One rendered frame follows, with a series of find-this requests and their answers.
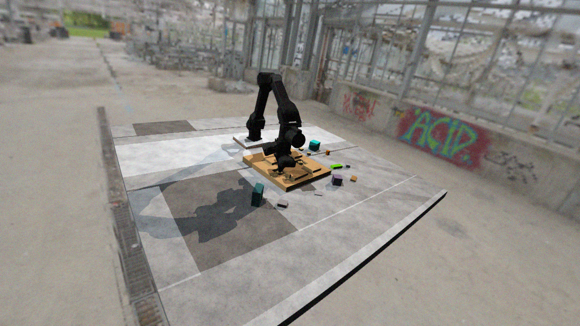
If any teal cube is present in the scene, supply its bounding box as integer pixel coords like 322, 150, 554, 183
308, 140, 321, 151

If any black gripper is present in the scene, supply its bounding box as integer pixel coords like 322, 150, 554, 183
274, 137, 296, 173

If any teal block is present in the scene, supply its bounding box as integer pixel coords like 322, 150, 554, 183
251, 183, 264, 207

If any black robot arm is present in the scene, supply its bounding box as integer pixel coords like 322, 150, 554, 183
246, 72, 306, 156

